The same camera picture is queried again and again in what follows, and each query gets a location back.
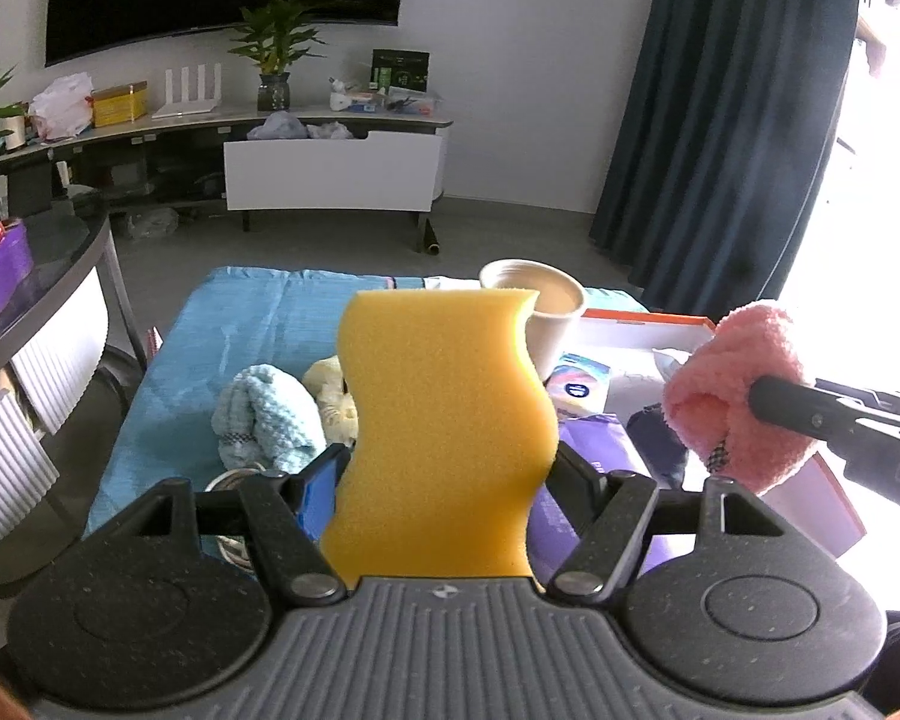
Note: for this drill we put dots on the dark green box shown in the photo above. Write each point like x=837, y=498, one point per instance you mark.
x=399, y=69

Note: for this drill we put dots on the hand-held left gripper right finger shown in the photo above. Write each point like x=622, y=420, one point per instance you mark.
x=581, y=491

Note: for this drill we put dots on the pale yellow fluffy cloth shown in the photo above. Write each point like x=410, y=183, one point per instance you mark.
x=330, y=397

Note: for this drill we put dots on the orange shoe box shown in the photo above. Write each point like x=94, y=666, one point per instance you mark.
x=645, y=334

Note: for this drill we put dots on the dark grey cloth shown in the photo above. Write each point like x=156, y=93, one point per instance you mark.
x=656, y=442

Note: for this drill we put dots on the oval coffee table ribbed drawer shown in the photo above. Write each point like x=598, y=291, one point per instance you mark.
x=45, y=367

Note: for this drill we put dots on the purple tray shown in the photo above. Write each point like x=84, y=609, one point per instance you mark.
x=0, y=277

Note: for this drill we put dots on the yellow wavy sponge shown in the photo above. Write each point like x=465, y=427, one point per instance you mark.
x=435, y=427

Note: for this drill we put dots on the dark teal curtain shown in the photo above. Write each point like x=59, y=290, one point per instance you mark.
x=720, y=127

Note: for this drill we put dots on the white plastic bag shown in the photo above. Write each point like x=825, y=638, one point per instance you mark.
x=60, y=109

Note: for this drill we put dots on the colourful pocket tissue pack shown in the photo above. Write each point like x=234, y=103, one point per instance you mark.
x=577, y=382

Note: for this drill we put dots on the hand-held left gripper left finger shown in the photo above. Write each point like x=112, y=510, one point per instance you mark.
x=316, y=495

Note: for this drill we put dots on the yellow tin box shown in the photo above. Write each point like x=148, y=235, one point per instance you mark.
x=120, y=105

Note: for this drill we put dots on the grey blue cloth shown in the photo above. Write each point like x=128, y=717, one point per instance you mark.
x=277, y=126

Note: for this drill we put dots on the light blue fluffy sock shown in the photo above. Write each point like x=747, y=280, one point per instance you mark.
x=270, y=412

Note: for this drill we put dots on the white router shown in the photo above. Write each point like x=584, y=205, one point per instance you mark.
x=187, y=101

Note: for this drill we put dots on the pink fluffy sock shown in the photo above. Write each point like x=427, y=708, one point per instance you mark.
x=720, y=382

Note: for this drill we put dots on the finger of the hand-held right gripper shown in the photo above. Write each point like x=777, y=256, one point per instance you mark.
x=787, y=397
x=885, y=397

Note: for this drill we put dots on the beige paper cup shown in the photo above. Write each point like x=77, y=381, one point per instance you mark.
x=555, y=337

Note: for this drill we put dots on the potted plant dark vase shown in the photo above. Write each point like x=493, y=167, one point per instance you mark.
x=274, y=94

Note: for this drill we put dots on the small white figurine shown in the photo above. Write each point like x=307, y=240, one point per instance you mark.
x=339, y=96

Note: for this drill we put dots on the purple plastic packet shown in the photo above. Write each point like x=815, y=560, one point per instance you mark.
x=600, y=442

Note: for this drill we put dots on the blue striped blanket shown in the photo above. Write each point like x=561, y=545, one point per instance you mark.
x=217, y=315

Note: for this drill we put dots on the white television cabinet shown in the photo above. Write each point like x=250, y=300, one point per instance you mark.
x=330, y=172

